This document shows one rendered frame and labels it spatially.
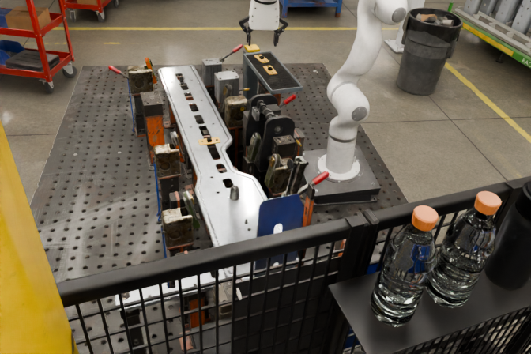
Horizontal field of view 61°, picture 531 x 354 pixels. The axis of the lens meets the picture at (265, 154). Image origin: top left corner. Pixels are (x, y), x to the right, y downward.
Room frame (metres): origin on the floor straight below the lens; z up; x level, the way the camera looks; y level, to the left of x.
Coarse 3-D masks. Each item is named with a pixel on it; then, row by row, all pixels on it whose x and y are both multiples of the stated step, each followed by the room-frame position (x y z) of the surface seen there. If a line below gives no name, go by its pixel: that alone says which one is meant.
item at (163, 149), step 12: (168, 144) 1.34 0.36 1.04; (156, 156) 1.28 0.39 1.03; (168, 156) 1.29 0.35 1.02; (156, 168) 1.28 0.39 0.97; (168, 168) 1.29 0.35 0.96; (180, 168) 1.31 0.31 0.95; (156, 180) 1.28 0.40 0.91; (168, 180) 1.29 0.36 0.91; (156, 192) 1.31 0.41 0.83; (168, 192) 1.29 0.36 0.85; (168, 204) 1.29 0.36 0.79
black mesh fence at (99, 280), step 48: (288, 240) 0.43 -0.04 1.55; (336, 240) 0.45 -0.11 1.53; (384, 240) 0.50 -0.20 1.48; (96, 288) 0.33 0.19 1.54; (192, 288) 0.38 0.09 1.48; (96, 336) 0.34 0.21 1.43; (240, 336) 0.42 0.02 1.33; (288, 336) 0.44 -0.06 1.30; (336, 336) 0.47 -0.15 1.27; (480, 336) 0.66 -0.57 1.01; (528, 336) 0.71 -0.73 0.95
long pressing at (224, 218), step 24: (168, 72) 2.01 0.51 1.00; (192, 72) 2.03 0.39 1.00; (168, 96) 1.77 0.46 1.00; (192, 96) 1.79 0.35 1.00; (192, 120) 1.58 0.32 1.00; (216, 120) 1.60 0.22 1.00; (192, 144) 1.41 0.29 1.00; (216, 144) 1.42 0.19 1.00; (216, 168) 1.27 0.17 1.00; (216, 192) 1.14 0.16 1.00; (240, 192) 1.15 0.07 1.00; (264, 192) 1.16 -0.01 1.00; (216, 216) 1.03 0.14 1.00; (240, 216) 1.04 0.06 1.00; (216, 240) 0.93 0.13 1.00; (240, 240) 0.93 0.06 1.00
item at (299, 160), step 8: (288, 160) 1.06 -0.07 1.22; (296, 160) 1.08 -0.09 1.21; (304, 160) 1.07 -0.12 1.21; (296, 168) 1.08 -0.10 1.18; (304, 168) 1.06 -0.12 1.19; (296, 176) 1.05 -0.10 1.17; (288, 184) 1.07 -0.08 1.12; (296, 184) 1.05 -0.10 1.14; (288, 192) 1.07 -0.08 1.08; (296, 192) 1.05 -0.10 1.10
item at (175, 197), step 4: (176, 192) 1.14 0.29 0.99; (180, 192) 1.14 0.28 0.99; (172, 196) 1.12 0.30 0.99; (176, 196) 1.12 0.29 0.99; (180, 196) 1.12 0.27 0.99; (172, 200) 1.10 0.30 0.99; (176, 200) 1.10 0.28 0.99; (180, 200) 1.10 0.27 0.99; (172, 204) 1.09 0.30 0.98; (176, 204) 1.10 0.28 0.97; (180, 204) 1.10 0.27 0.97; (184, 204) 1.11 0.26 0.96; (172, 208) 1.09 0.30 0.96; (176, 208) 1.10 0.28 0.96; (192, 248) 1.12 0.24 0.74
